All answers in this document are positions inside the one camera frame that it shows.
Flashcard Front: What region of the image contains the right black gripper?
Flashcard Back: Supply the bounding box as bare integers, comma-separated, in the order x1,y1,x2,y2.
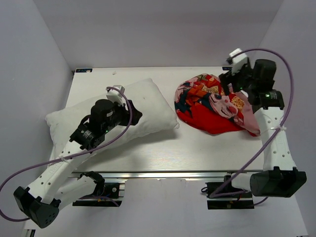
217,61,256,96

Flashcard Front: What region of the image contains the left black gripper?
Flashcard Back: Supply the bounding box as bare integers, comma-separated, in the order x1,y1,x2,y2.
102,100,142,133

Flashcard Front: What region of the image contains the white pillow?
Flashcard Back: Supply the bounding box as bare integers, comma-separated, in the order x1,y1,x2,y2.
45,78,180,162

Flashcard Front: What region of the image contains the red pink patterned pillowcase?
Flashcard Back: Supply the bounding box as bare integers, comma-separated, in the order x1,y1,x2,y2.
174,74,260,137

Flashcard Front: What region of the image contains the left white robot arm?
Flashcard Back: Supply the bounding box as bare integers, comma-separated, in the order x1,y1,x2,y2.
13,99,143,229

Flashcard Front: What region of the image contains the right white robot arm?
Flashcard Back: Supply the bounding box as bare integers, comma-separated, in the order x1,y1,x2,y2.
219,57,307,198

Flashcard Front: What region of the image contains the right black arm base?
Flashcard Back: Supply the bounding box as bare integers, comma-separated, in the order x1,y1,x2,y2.
200,182,254,210

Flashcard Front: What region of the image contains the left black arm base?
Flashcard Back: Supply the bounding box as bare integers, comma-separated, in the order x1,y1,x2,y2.
72,183,125,207

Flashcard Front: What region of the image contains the right blue table label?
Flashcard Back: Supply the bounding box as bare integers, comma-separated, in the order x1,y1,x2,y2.
222,66,232,71

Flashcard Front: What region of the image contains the blue table label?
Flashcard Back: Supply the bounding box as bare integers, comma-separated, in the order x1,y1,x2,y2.
75,69,92,73
222,66,232,71

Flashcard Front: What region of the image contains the left blue table label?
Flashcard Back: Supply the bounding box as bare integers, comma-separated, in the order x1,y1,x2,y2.
75,69,92,73

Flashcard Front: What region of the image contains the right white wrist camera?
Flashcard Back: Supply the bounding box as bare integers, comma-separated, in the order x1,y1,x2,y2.
226,48,249,75

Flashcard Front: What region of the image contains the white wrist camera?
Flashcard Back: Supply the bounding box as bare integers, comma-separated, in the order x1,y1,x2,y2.
226,48,249,75
106,85,125,107

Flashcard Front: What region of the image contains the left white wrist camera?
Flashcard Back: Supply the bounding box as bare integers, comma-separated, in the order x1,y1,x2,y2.
106,85,125,107

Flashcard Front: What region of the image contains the aluminium front rail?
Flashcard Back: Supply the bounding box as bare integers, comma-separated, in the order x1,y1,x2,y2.
69,170,264,180

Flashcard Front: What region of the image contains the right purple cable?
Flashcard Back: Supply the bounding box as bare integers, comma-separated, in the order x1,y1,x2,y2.
212,48,294,198

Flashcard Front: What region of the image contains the purple cable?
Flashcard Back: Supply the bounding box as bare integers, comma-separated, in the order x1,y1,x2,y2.
0,86,132,221
212,48,294,198

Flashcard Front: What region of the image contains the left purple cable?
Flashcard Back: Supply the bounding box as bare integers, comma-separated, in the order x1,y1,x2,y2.
0,86,132,221

